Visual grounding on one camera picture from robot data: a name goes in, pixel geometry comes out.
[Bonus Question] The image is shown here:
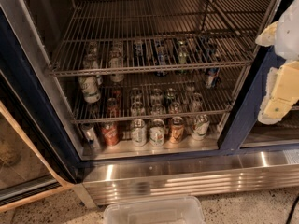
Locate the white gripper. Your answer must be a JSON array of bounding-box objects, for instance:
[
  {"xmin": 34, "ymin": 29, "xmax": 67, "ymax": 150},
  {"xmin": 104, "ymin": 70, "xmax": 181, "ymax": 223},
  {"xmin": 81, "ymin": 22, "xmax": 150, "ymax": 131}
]
[{"xmin": 254, "ymin": 21, "xmax": 299, "ymax": 126}]

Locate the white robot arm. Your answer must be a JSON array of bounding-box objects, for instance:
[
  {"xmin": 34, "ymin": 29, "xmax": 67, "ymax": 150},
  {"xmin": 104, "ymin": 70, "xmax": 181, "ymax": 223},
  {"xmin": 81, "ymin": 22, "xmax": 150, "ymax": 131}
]
[{"xmin": 255, "ymin": 0, "xmax": 299, "ymax": 125}]

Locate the blue fridge centre pillar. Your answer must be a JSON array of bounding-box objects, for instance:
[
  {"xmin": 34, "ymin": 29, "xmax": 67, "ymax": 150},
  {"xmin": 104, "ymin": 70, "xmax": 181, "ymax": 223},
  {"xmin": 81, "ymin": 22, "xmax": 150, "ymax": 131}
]
[{"xmin": 217, "ymin": 0, "xmax": 299, "ymax": 152}]

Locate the blue can middle shelf right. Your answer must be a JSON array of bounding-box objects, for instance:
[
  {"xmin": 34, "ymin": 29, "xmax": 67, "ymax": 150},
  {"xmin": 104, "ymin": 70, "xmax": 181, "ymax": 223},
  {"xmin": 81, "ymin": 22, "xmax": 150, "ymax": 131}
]
[{"xmin": 205, "ymin": 67, "xmax": 220, "ymax": 89}]

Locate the blue can shelf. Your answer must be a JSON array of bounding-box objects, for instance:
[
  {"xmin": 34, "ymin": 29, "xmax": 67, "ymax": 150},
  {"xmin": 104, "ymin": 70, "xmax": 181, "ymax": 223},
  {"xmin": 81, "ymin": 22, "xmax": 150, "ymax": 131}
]
[
  {"xmin": 205, "ymin": 67, "xmax": 220, "ymax": 89},
  {"xmin": 154, "ymin": 39, "xmax": 166, "ymax": 65}
]

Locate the white green can bottom right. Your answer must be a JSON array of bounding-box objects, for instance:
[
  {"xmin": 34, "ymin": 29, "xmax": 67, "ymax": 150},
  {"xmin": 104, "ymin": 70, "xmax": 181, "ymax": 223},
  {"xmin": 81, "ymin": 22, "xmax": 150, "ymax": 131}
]
[{"xmin": 192, "ymin": 114, "xmax": 210, "ymax": 140}]

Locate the blue can middle shelf centre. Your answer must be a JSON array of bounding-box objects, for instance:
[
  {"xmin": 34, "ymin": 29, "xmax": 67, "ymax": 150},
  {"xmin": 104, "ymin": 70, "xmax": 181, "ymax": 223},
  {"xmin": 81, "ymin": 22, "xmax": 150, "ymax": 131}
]
[{"xmin": 154, "ymin": 39, "xmax": 166, "ymax": 65}]

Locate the orange can bottom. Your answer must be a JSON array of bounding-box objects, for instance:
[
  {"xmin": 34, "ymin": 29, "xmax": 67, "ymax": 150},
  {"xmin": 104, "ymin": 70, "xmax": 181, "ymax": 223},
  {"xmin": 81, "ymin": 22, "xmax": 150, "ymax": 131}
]
[{"xmin": 169, "ymin": 117, "xmax": 184, "ymax": 144}]

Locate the white can middle shelf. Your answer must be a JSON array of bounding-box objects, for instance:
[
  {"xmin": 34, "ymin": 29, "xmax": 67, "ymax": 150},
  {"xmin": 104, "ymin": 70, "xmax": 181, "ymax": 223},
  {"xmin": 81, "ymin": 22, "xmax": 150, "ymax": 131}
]
[{"xmin": 109, "ymin": 41, "xmax": 124, "ymax": 83}]

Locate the stainless fridge base grille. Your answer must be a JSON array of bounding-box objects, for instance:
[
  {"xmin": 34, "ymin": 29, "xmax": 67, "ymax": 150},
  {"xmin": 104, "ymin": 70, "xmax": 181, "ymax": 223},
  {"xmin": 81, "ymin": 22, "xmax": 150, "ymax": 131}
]
[{"xmin": 83, "ymin": 149, "xmax": 299, "ymax": 205}]

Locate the red cola can bottom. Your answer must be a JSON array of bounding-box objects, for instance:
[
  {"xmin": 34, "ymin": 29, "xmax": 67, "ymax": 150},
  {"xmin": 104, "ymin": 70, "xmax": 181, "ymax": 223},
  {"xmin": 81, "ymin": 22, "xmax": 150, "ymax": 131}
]
[{"xmin": 101, "ymin": 122, "xmax": 119, "ymax": 146}]

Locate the silver can bottom left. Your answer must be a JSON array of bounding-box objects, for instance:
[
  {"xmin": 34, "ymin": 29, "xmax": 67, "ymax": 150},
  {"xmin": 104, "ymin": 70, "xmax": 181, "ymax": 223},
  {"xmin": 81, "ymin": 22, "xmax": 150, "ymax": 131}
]
[{"xmin": 81, "ymin": 123, "xmax": 100, "ymax": 149}]

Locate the open glass fridge door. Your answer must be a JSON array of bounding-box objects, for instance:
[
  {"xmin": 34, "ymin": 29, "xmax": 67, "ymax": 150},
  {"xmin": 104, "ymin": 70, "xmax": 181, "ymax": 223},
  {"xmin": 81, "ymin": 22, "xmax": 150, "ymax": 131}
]
[{"xmin": 0, "ymin": 11, "xmax": 76, "ymax": 212}]

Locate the clear plastic bin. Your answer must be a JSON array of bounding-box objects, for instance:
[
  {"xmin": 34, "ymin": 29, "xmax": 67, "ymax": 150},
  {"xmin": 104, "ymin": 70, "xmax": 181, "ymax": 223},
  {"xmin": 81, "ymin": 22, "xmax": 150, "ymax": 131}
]
[{"xmin": 104, "ymin": 196, "xmax": 206, "ymax": 224}]

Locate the top wire shelf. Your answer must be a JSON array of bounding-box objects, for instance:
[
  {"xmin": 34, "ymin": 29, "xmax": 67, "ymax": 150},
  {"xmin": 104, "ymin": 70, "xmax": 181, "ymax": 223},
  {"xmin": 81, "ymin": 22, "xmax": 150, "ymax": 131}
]
[{"xmin": 50, "ymin": 0, "xmax": 270, "ymax": 77}]

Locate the wire shelf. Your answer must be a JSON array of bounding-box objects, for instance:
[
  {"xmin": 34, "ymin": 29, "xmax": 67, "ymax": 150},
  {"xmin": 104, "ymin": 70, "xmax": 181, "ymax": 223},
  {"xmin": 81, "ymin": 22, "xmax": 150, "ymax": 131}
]
[
  {"xmin": 50, "ymin": 0, "xmax": 270, "ymax": 77},
  {"xmin": 73, "ymin": 67, "xmax": 243, "ymax": 124}
]

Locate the black cable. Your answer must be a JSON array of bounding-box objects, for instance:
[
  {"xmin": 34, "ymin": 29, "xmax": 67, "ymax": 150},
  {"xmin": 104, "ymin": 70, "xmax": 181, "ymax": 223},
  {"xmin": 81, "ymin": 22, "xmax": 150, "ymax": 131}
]
[{"xmin": 285, "ymin": 193, "xmax": 299, "ymax": 224}]

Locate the middle wire shelf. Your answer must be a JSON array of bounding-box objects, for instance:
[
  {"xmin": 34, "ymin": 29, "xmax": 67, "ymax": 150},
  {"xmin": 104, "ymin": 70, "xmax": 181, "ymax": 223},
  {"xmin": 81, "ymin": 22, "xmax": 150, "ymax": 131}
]
[{"xmin": 73, "ymin": 67, "xmax": 243, "ymax": 124}]

